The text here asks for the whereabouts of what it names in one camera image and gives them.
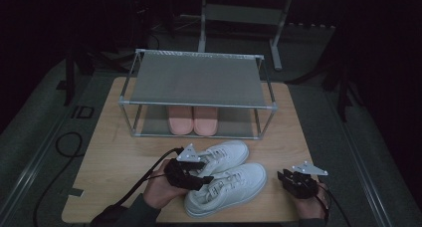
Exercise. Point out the person's left hand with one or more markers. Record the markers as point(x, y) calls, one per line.
point(162, 193)

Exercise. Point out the black stand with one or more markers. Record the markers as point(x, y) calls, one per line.
point(341, 87)
point(69, 81)

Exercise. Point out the white metal table frame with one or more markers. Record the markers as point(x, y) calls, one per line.
point(242, 14)

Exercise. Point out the grey tape strip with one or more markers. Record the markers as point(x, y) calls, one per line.
point(75, 191)

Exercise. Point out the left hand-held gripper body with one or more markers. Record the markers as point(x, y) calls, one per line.
point(179, 175)

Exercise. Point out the person's right hand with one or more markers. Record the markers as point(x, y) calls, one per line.
point(310, 207)

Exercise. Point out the grey fabric metal shoe rack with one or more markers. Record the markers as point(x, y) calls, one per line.
point(199, 79)

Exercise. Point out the white sneaker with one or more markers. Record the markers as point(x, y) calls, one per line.
point(225, 155)
point(232, 190)

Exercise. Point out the pink slipper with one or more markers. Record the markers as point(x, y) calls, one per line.
point(180, 120)
point(205, 120)

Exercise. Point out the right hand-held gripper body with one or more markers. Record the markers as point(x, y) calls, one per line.
point(303, 185)

